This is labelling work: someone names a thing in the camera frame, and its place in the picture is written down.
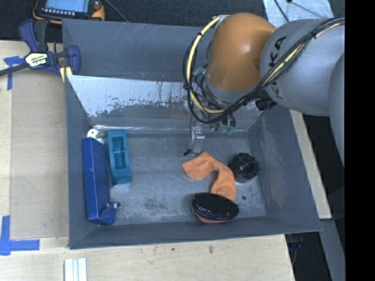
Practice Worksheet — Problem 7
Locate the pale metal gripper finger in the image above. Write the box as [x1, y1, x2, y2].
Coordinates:
[183, 122, 196, 156]
[193, 128, 206, 155]

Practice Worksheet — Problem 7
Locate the orange cloth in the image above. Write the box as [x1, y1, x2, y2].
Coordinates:
[181, 151, 237, 202]

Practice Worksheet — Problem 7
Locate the black round ribbed cap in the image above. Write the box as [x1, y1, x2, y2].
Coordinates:
[228, 152, 260, 184]

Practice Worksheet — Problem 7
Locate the grey metal bin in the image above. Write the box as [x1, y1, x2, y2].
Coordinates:
[61, 18, 323, 250]

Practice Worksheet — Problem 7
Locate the black and orange oval brush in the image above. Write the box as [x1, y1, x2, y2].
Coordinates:
[191, 192, 240, 225]

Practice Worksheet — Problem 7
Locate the teal tape dispenser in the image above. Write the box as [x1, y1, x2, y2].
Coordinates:
[104, 129, 134, 186]

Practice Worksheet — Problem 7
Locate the white round plastic thing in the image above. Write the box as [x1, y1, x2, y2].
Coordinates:
[86, 128, 105, 145]

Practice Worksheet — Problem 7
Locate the long blue box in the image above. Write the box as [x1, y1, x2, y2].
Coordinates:
[81, 136, 120, 227]

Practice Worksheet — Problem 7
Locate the black cylinder on white bracket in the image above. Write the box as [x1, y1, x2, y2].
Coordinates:
[255, 97, 277, 112]

